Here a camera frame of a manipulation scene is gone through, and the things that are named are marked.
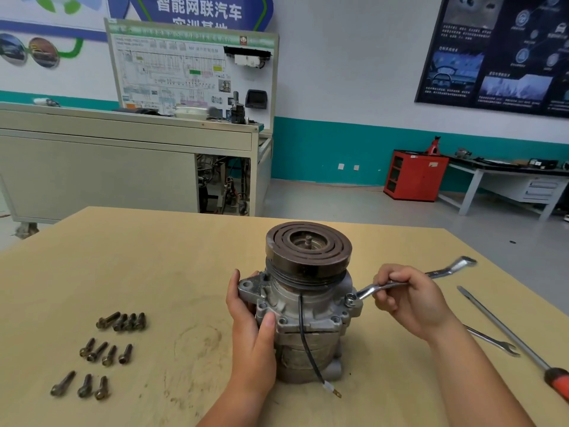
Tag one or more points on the person's right hand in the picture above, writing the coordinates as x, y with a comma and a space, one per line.
420, 306

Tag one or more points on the caster wheel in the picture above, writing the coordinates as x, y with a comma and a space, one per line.
25, 230

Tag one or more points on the blue wall banner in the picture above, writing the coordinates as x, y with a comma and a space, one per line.
195, 11

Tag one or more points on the white and green wall poster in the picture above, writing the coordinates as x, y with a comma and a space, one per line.
49, 35

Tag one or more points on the black gear lever assembly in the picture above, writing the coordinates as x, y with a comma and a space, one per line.
237, 111

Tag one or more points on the person's left hand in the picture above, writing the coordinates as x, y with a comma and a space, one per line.
251, 355

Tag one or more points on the silver combination wrench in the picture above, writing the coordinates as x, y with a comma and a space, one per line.
449, 267

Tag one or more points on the black display unit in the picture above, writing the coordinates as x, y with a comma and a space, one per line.
256, 99

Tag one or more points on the black case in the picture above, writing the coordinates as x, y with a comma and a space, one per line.
542, 164

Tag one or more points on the silver open-end wrench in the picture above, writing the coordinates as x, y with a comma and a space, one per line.
493, 340

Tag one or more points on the grey training bench cabinet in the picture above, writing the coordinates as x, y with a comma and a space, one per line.
111, 164

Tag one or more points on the group of dark bolts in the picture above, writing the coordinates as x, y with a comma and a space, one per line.
104, 351

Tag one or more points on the grey car air-conditioning compressor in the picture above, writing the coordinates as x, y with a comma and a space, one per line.
306, 306

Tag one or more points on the person's right fingers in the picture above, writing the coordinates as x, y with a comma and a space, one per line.
391, 275

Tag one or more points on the red tool cabinet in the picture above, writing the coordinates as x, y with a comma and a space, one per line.
415, 175

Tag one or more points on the red jack stand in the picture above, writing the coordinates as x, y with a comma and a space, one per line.
433, 146

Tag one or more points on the grey metal work table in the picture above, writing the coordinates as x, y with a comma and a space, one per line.
511, 182

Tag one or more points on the wiring diagram training board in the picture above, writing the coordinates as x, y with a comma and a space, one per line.
178, 71

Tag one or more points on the dark wall poster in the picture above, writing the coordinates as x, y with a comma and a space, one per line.
498, 53

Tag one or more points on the person's left forearm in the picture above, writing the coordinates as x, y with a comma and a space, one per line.
235, 411

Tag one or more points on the person's right forearm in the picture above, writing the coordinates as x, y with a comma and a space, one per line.
471, 382

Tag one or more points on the person's left thumb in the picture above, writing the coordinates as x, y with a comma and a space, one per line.
267, 331

